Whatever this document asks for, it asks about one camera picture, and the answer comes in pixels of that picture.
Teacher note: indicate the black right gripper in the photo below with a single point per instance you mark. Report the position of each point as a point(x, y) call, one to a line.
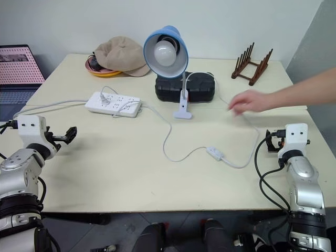
point(279, 139)

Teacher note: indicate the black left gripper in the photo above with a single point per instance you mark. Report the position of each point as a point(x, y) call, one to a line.
point(53, 140)

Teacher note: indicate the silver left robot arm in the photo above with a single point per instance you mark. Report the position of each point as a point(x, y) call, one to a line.
point(15, 173)

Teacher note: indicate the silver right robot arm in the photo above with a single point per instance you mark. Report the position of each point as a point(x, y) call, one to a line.
point(305, 189)

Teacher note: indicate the person's bare forearm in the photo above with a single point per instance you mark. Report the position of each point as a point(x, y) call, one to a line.
point(302, 90)

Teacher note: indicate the blue clip desk lamp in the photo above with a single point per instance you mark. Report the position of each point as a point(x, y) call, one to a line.
point(168, 52)

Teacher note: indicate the person's bare hand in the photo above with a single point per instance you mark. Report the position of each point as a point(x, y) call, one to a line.
point(248, 101)

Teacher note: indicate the white power strip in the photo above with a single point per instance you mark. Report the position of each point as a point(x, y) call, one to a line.
point(115, 104)

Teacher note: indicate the yellow plate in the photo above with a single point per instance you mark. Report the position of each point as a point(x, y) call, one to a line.
point(105, 74)

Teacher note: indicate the pink plate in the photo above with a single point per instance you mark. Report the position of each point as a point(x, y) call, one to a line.
point(88, 64)

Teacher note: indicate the brown wooden dish rack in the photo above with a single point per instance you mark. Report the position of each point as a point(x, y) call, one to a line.
point(256, 69)

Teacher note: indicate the laptop with pink screen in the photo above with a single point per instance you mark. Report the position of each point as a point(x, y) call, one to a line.
point(18, 65)

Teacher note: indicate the black plastic case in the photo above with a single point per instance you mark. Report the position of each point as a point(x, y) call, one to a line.
point(199, 88)

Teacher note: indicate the beige cap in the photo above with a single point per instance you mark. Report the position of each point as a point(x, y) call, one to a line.
point(120, 53)

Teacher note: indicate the dark rounded shape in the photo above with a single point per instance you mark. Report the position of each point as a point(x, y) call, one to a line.
point(151, 237)
point(216, 235)

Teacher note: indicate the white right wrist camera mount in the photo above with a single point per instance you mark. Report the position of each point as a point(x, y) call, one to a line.
point(295, 139)

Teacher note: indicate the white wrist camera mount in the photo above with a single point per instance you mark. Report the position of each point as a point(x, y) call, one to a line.
point(295, 139)
point(31, 128)

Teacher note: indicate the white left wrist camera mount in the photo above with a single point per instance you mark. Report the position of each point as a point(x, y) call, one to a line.
point(31, 128)

